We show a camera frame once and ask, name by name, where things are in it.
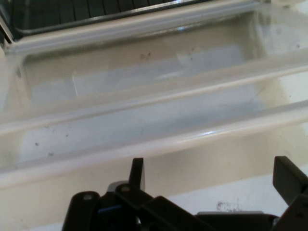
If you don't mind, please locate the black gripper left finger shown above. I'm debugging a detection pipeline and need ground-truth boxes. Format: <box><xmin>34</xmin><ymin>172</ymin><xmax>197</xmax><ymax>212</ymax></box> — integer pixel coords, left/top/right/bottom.
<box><xmin>62</xmin><ymin>157</ymin><xmax>202</xmax><ymax>231</ymax></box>

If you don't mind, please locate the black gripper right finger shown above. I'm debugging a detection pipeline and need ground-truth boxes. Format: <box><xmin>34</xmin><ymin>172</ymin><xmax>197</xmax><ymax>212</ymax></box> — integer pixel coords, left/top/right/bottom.
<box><xmin>272</xmin><ymin>155</ymin><xmax>308</xmax><ymax>231</ymax></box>

